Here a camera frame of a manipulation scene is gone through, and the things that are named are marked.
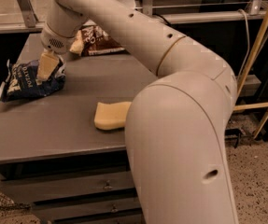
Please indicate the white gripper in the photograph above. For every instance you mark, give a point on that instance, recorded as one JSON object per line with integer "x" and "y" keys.
{"x": 55, "y": 43}

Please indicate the blue potato chip bag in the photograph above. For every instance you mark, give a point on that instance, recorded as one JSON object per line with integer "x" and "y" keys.
{"x": 22, "y": 81}

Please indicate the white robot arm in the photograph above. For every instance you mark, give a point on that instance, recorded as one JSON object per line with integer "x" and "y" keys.
{"x": 175, "y": 127}

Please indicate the brown and cream chip bag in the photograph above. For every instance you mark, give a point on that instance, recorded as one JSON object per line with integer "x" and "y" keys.
{"x": 93, "y": 40}

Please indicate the yellow sponge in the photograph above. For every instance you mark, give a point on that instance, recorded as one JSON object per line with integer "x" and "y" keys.
{"x": 111, "y": 116}

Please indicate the grey drawer cabinet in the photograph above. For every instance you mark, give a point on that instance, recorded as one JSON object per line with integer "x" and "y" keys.
{"x": 52, "y": 156}

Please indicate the yellow wooden frame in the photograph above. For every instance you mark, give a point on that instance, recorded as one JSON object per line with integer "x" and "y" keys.
{"x": 261, "y": 62}

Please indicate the metal railing frame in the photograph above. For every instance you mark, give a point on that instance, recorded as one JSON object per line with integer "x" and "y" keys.
{"x": 29, "y": 15}

